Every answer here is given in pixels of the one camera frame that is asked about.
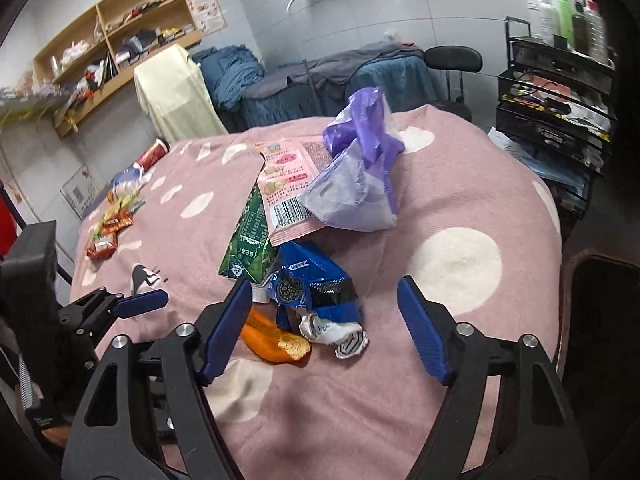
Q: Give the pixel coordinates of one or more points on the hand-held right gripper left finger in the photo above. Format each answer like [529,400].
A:
[225,335]

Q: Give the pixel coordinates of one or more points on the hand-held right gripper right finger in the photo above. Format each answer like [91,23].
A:
[425,330]

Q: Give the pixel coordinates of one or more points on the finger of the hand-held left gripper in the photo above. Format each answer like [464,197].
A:
[82,352]
[142,302]

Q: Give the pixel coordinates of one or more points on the orange peel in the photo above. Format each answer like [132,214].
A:
[270,342]

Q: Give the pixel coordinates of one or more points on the white wrapper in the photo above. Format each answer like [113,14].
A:
[335,335]

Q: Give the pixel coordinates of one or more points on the green snack packet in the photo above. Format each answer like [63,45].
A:
[247,240]

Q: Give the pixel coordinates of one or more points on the blue snack wrapper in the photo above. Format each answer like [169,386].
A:
[310,280]

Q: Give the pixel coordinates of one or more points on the purple plastic bag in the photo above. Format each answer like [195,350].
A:
[350,190]

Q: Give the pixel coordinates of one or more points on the pink snack packet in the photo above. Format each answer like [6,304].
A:
[290,180]

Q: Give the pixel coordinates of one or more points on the brown waste bin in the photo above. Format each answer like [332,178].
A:
[600,310]

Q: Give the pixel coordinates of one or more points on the pile of snack packets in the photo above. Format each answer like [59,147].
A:
[112,227]

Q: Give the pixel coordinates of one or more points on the red cloth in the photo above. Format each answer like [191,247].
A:
[6,215]

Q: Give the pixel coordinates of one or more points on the pink polka dot blanket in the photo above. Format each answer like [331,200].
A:
[450,200]

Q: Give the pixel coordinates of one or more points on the red cylinder can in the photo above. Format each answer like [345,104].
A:
[152,155]

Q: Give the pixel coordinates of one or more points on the cream towel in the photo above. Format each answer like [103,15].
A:
[172,95]

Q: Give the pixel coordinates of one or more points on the blue bedding pile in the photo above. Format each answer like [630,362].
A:
[230,75]

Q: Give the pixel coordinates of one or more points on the massage bed with blue skirt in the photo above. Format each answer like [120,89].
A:
[390,80]

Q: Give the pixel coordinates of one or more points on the black trolley cart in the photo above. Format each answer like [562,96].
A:
[555,110]

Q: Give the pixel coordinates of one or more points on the white plastic bag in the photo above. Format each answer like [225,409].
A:
[76,51]

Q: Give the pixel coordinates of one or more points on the black stool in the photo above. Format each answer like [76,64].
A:
[457,60]

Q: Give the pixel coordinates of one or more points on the grey blanket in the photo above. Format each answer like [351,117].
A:
[350,62]

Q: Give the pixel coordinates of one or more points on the white squat bottle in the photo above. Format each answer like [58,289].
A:
[542,17]

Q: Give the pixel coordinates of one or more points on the dark brown bottle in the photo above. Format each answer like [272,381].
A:
[581,25]

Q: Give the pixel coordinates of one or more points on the green pump bottle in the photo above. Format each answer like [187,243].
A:
[565,15]

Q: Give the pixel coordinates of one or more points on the clear pump bottle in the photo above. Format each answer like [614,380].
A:
[596,30]

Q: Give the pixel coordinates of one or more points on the white wall notice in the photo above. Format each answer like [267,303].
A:
[82,190]

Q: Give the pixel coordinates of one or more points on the wall poster with pictures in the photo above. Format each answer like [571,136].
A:
[209,12]

